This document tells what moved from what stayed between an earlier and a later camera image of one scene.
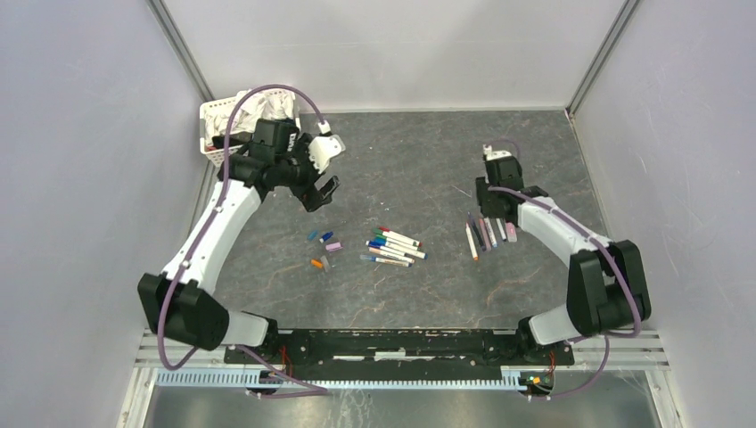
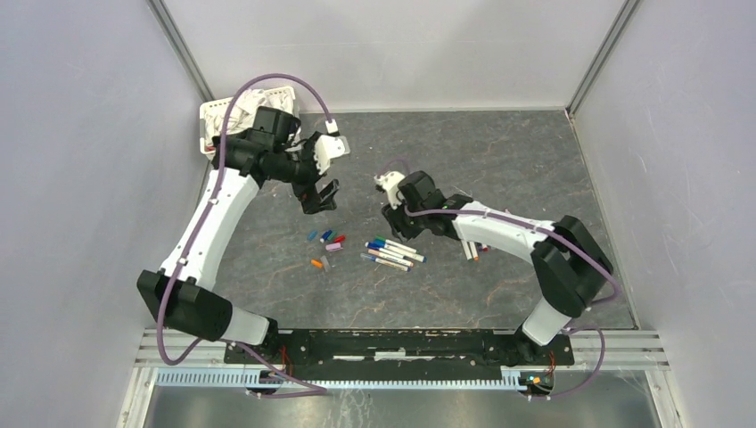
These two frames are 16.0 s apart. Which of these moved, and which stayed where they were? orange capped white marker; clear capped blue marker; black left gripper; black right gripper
Moved: black right gripper
Stayed: orange capped white marker; clear capped blue marker; black left gripper
